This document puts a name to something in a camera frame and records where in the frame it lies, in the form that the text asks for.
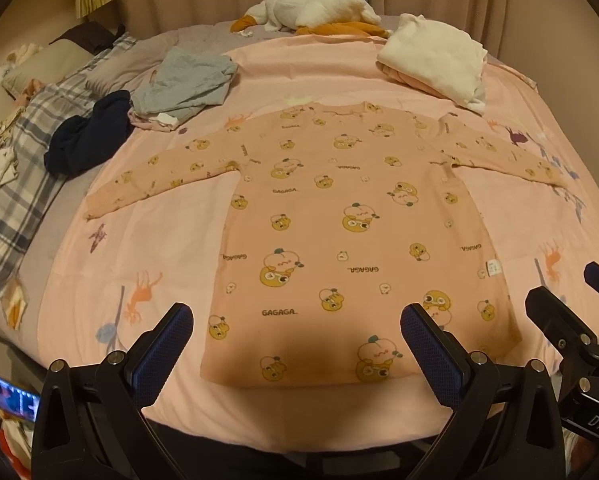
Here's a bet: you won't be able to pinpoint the pink cartoon print shirt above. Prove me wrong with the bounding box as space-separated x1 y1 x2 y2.
87 102 563 387

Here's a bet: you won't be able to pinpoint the folded white cream clothes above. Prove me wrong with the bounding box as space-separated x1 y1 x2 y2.
377 13 488 115

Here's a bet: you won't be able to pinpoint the blue lit phone screen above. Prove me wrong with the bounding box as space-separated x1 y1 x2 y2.
0 378 40 424

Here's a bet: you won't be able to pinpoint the pink animal print bedsheet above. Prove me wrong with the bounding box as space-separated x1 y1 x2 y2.
38 36 599 452

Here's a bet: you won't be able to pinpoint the plaid grey blanket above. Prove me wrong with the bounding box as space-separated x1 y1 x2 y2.
0 34 137 297

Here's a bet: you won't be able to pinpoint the dark navy garment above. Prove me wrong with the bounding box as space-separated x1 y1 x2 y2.
44 90 132 179

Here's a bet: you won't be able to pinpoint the pink white garment under grey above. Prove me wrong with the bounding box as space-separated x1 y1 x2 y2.
128 110 180 132

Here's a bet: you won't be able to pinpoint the grey folded garment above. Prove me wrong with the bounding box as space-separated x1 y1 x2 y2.
132 47 239 122

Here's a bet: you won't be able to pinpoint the beige pillow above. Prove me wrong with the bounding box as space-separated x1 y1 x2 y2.
1 39 94 98

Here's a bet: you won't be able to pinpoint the white plush goose toy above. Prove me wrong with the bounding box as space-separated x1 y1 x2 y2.
230 0 388 38

